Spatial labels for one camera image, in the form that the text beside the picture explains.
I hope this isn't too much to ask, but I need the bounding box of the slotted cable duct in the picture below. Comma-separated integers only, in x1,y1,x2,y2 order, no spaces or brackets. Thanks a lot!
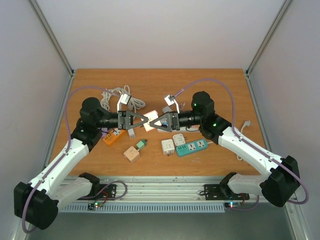
61,202,225,214

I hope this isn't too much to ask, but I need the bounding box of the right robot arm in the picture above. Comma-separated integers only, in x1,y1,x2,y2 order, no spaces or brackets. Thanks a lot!
149,91,301,207

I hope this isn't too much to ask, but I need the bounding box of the white cube socket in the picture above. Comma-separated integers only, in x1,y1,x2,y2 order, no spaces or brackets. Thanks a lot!
161,139,175,156

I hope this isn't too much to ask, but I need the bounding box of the beige cube socket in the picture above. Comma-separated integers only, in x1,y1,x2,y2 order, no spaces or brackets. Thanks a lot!
123,146,140,164

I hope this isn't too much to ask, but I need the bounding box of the white power strip cable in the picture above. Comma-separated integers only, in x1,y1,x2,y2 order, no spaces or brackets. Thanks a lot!
206,119,252,161

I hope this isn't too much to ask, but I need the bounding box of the teal power strip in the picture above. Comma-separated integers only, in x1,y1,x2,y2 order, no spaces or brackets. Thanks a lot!
176,138,208,157

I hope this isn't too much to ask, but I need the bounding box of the long white power strip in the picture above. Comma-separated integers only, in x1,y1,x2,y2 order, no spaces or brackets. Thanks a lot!
160,120,200,133

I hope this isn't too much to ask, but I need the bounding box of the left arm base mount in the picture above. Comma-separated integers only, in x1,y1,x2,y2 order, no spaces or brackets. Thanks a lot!
82,184,117,200

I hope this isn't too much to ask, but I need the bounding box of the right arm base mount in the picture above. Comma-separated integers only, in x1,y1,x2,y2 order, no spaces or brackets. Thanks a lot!
199,184,250,201

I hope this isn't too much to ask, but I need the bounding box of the green plug adapter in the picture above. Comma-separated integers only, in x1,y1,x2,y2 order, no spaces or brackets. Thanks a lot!
136,139,148,152

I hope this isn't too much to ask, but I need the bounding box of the small white charger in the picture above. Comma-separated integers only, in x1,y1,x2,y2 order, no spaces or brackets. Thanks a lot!
162,106,172,113

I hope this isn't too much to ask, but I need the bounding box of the pink cube socket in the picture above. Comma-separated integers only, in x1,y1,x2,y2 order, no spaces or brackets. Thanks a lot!
143,110,159,132

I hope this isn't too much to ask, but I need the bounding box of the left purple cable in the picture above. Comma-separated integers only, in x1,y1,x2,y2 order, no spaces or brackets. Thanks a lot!
21,85,121,234

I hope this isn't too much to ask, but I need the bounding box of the orange power strip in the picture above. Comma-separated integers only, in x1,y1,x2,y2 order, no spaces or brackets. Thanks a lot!
102,128,127,146

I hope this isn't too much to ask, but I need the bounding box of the white round-corner adapter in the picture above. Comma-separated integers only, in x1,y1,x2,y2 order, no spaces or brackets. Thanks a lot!
172,133,186,147

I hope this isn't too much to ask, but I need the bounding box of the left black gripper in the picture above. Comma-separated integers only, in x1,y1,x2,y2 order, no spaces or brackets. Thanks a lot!
96,111,149,131

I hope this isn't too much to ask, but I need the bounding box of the purple strip white cable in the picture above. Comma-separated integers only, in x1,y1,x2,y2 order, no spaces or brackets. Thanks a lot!
100,87,123,111

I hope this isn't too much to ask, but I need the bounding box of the orange strip white cable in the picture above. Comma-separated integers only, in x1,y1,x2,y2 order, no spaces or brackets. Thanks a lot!
118,84,146,112

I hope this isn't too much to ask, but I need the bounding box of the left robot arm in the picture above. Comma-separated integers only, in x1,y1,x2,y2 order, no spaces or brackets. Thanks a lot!
13,97,148,233

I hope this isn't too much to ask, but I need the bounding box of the white usb charger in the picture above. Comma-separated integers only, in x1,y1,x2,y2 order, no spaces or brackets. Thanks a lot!
127,129,136,139

